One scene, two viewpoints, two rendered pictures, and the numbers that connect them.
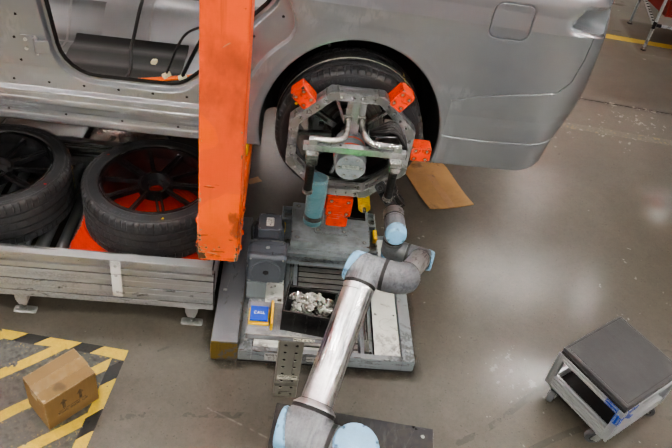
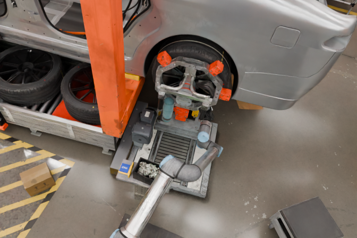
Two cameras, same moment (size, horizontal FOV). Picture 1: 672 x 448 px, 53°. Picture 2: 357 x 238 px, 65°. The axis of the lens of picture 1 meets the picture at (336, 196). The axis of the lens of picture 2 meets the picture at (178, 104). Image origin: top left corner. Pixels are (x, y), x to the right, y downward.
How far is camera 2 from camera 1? 0.91 m
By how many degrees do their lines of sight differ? 15
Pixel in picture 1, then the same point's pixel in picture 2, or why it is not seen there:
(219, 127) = (103, 82)
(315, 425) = not seen: outside the picture
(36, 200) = (39, 88)
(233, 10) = (102, 27)
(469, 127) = (254, 86)
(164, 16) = not seen: outside the picture
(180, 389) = (92, 186)
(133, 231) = (79, 111)
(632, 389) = not seen: outside the picture
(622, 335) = (315, 208)
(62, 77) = (49, 32)
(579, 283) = (306, 162)
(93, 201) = (64, 93)
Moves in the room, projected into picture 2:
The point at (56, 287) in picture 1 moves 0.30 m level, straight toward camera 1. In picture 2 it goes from (45, 129) to (43, 157)
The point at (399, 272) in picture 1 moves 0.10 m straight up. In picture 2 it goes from (187, 173) to (189, 166)
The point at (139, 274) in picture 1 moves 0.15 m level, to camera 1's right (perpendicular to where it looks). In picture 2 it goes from (80, 131) to (95, 137)
